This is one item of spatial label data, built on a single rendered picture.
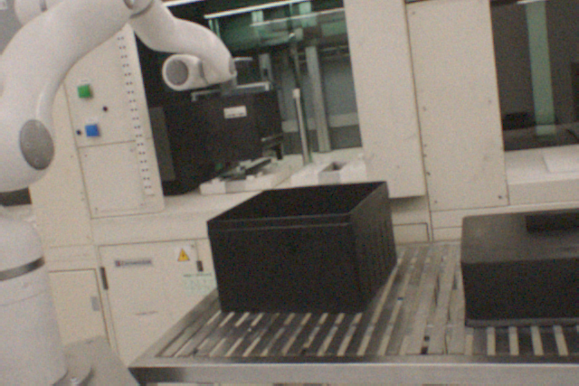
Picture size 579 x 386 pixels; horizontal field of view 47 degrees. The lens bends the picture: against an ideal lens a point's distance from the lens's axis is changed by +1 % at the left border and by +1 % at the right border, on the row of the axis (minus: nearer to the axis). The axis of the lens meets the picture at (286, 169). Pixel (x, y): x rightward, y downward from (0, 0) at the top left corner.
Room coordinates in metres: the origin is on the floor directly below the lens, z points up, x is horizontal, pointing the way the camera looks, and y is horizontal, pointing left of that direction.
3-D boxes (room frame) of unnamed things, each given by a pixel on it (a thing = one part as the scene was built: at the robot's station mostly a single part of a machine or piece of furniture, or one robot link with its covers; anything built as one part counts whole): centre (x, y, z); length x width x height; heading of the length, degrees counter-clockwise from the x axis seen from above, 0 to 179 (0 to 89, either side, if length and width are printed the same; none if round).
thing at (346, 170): (1.81, -0.14, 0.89); 0.22 x 0.21 x 0.04; 162
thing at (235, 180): (1.90, 0.12, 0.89); 0.22 x 0.21 x 0.04; 162
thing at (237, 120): (1.89, 0.13, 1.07); 0.24 x 0.20 x 0.32; 72
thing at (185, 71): (1.66, 0.20, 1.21); 0.13 x 0.09 x 0.08; 162
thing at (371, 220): (1.23, -0.02, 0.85); 0.28 x 0.28 x 0.17; 66
